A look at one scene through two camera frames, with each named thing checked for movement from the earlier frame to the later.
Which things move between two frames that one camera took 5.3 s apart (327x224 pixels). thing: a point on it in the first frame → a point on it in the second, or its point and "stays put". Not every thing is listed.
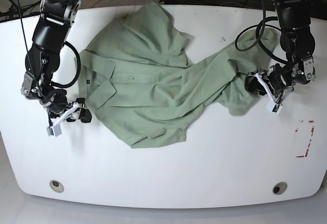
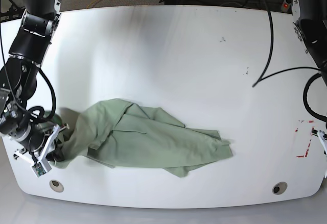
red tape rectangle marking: x=312 y=131 stays put
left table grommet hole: x=56 y=185 stays put
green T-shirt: x=134 y=72 → x=119 y=132
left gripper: x=59 y=103 → x=38 y=135
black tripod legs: x=13 y=13 stays put
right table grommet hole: x=280 y=188 stays put
